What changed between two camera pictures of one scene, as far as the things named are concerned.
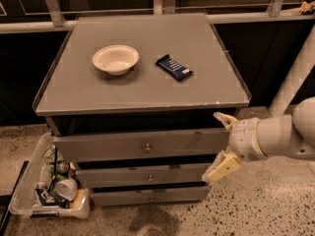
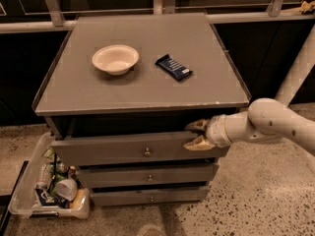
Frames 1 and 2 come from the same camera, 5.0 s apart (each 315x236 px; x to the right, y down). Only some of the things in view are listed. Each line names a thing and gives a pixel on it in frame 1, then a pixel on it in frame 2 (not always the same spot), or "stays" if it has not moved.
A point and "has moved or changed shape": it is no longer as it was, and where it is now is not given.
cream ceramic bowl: [115, 59] stays
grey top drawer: [144, 145] has moved or changed shape
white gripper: [245, 139] → [216, 132]
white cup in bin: [67, 188] stays
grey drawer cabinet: [141, 104] stays
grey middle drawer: [167, 174] stays
